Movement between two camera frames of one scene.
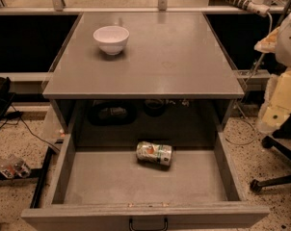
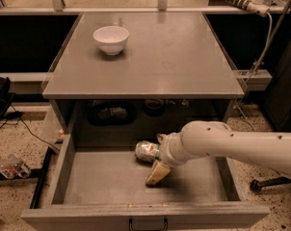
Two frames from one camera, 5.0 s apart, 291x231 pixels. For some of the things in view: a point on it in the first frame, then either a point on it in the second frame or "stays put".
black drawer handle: x=148 y=229 stays put
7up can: x=158 y=154 stays put
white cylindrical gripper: x=289 y=45 to x=167 y=150
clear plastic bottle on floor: x=11 y=166 stays put
